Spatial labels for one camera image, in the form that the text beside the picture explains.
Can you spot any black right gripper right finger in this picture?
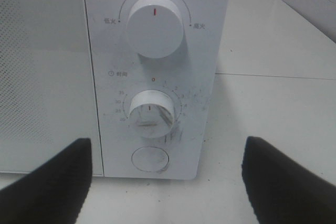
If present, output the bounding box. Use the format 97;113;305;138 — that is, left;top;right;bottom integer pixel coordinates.
241;136;335;223

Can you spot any round microwave door button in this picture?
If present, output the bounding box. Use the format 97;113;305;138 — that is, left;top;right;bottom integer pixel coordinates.
131;146;170;172

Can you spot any white microwave door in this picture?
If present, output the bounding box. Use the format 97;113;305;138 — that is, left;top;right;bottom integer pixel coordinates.
1;0;103;176

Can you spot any white microwave oven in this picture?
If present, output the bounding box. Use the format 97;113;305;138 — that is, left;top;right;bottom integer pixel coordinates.
0;0;232;180

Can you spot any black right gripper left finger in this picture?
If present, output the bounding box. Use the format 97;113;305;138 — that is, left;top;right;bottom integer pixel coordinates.
1;138;92;223

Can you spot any white microwave knob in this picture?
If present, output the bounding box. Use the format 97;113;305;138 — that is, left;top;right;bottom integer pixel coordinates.
129;90;175;138
125;0;184;59

